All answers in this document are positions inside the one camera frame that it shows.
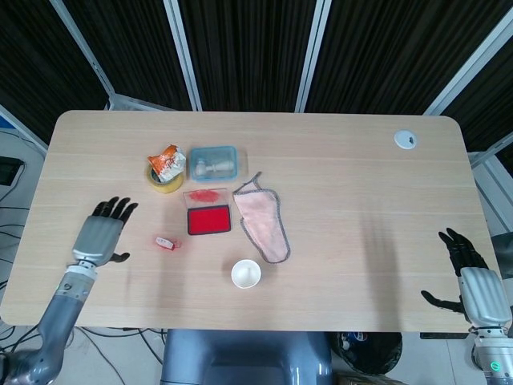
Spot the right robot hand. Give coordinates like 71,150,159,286
419,227,513,332

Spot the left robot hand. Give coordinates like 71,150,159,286
71,196,139,268

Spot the small red stamp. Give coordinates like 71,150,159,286
154,237,182,252

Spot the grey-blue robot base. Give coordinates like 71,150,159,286
160,329,333,385

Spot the black table foot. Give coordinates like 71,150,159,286
419,331,469,341

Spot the yellow tape roll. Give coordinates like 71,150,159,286
144,163,187,195

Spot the crumpled orange white packet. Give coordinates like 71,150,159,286
147,144,188,184

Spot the red ink pad case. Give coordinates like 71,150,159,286
182,188,232,236

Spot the black trash bin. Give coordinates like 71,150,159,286
334,331,404,378

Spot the small white bottle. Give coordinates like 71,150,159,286
195,159,234,175

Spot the clear container blue lid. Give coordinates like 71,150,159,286
188,145,249,184

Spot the white paper cup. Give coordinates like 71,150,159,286
231,259,262,290

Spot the pink cloth grey edging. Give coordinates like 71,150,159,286
232,171,292,265

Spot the white table cable grommet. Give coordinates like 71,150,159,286
394,128,418,150

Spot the white partition post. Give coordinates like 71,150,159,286
295,0,332,113
50,0,117,110
424,7,513,117
164,0,204,112

